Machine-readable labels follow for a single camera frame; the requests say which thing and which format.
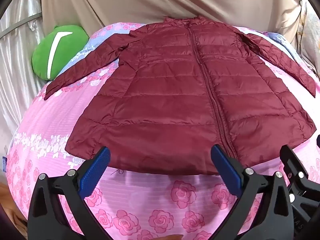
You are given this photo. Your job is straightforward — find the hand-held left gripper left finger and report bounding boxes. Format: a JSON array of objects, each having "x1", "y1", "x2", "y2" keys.
[{"x1": 28, "y1": 146, "x2": 112, "y2": 240}]

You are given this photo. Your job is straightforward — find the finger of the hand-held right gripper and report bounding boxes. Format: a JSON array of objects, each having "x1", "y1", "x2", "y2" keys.
[{"x1": 279, "y1": 144, "x2": 311, "y2": 196}]

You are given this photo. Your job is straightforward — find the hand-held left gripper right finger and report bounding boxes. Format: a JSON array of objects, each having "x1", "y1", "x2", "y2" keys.
[{"x1": 210, "y1": 144, "x2": 296, "y2": 240}]

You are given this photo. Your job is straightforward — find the maroon puffer jacket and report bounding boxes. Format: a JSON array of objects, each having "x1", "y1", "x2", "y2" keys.
[{"x1": 44, "y1": 16, "x2": 317, "y2": 176}]

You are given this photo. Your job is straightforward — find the pink floral bed sheet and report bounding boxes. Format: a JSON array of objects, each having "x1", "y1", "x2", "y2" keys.
[{"x1": 5, "y1": 22, "x2": 320, "y2": 240}]

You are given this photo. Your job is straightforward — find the white satin curtain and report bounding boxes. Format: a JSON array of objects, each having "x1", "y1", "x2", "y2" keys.
[{"x1": 0, "y1": 0, "x2": 48, "y2": 140}]

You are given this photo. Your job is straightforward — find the green plush pillow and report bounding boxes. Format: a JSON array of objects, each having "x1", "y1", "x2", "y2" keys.
[{"x1": 31, "y1": 25, "x2": 90, "y2": 81}]

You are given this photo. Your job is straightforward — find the pale floral cloth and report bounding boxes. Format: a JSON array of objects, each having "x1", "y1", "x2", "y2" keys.
[{"x1": 297, "y1": 0, "x2": 320, "y2": 75}]

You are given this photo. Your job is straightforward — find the grey metal rod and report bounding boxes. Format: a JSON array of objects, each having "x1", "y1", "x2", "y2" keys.
[{"x1": 0, "y1": 14, "x2": 42, "y2": 38}]

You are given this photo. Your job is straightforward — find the beige cloth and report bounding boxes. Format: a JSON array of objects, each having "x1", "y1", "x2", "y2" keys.
[{"x1": 40, "y1": 0, "x2": 308, "y2": 63}]

